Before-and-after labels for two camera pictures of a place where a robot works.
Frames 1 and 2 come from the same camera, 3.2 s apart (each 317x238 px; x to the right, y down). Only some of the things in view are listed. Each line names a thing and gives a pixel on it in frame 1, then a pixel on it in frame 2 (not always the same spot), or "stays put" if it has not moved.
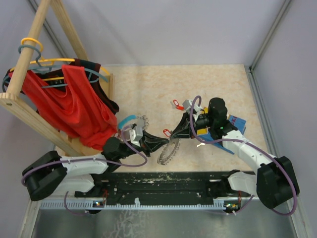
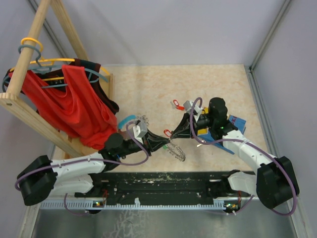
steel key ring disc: x=169 y=151 -> x=177 y=151
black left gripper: x=151 y=140 stays put
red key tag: x=167 y=132 stays put
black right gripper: x=180 y=132 stays put
